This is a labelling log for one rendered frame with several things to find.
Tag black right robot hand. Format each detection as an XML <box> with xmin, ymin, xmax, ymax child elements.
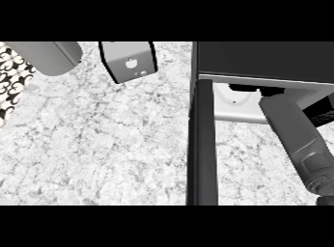
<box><xmin>228</xmin><ymin>83</ymin><xmax>287</xmax><ymax>97</ymax></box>

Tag white microwave turntable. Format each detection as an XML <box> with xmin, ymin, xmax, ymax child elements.
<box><xmin>213</xmin><ymin>84</ymin><xmax>265</xmax><ymax>114</ymax></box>

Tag dark grey microwave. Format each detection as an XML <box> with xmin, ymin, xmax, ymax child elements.
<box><xmin>191</xmin><ymin>41</ymin><xmax>334</xmax><ymax>128</ymax></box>

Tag grey carton with fruit print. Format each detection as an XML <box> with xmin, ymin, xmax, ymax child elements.
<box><xmin>98</xmin><ymin>41</ymin><xmax>159</xmax><ymax>85</ymax></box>

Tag grey rounded appliance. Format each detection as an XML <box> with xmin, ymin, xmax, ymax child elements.
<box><xmin>4</xmin><ymin>41</ymin><xmax>85</xmax><ymax>77</ymax></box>

